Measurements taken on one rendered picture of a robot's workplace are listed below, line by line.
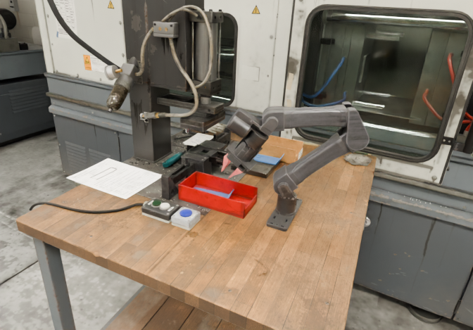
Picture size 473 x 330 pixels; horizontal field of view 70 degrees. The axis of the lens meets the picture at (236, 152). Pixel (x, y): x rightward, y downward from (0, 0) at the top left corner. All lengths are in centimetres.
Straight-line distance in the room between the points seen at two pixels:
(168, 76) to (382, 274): 154
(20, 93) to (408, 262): 389
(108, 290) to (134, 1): 156
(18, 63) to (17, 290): 259
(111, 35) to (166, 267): 184
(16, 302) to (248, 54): 184
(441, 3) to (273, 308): 130
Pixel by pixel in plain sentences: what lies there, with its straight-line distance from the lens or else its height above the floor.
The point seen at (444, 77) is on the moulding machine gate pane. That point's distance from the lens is 169.
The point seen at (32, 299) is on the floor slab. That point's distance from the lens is 232.
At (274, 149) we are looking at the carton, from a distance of 152.
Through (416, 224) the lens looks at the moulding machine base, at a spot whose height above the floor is 58.
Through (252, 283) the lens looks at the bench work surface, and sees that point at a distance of 91.
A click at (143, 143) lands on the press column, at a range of 149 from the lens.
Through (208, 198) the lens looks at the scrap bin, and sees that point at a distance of 115.
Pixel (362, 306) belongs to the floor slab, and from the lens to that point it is 224.
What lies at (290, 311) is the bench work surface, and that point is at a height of 90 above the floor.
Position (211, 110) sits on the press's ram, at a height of 117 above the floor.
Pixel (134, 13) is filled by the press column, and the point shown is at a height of 149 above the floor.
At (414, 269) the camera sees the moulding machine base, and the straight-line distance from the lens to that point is 209.
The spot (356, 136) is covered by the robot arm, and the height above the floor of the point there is 121.
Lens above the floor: 154
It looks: 24 degrees down
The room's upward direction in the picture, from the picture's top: 3 degrees clockwise
